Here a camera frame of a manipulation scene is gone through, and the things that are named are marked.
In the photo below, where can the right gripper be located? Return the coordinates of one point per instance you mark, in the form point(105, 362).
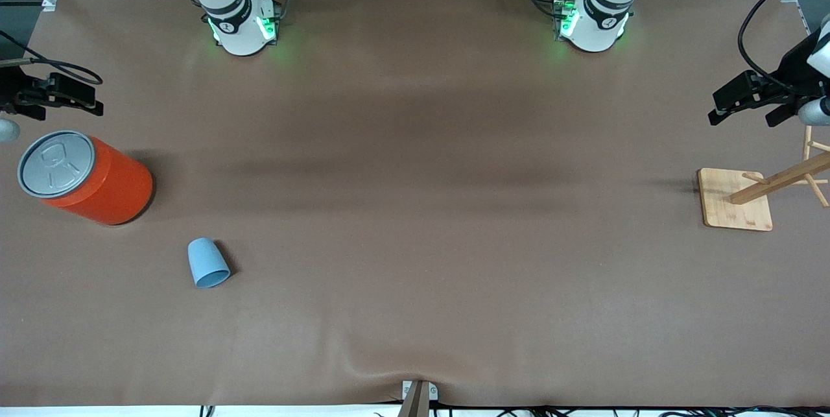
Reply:
point(11, 91)

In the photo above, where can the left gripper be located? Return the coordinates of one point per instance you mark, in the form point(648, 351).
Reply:
point(794, 71)

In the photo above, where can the light blue plastic cup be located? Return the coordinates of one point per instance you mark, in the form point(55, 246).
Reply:
point(207, 264)

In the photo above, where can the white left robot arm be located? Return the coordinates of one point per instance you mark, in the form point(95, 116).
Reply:
point(600, 24)

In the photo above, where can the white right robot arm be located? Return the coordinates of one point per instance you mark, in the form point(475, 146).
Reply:
point(240, 28)

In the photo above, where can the wooden cup rack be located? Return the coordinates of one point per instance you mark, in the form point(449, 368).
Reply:
point(736, 200)

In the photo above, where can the large red can grey lid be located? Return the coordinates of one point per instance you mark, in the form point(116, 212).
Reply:
point(97, 183)

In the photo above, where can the brown table mat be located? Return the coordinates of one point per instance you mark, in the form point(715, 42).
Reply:
point(415, 209)

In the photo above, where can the metal mount bracket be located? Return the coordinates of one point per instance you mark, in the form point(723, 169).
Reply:
point(418, 397)

